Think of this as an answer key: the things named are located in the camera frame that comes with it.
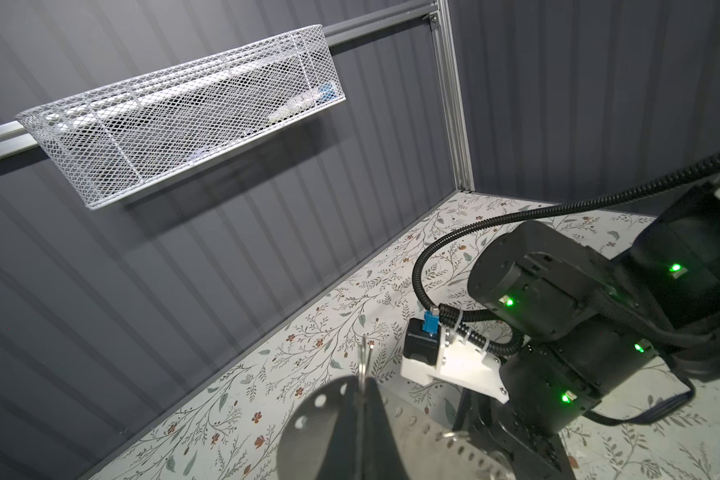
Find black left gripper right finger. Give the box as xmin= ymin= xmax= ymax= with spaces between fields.
xmin=362 ymin=378 xmax=408 ymax=480

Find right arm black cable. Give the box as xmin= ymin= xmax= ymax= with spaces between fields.
xmin=411 ymin=140 xmax=720 ymax=358

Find black left gripper left fingers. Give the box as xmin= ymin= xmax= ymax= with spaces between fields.
xmin=317 ymin=377 xmax=364 ymax=479

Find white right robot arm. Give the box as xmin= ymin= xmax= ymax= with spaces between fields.
xmin=456 ymin=184 xmax=720 ymax=479

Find white wire mesh basket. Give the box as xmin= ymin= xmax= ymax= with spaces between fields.
xmin=16 ymin=24 xmax=346 ymax=210

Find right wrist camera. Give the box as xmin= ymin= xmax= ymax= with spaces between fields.
xmin=400 ymin=312 xmax=510 ymax=404

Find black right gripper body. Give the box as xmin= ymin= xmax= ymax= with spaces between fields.
xmin=452 ymin=389 xmax=575 ymax=479

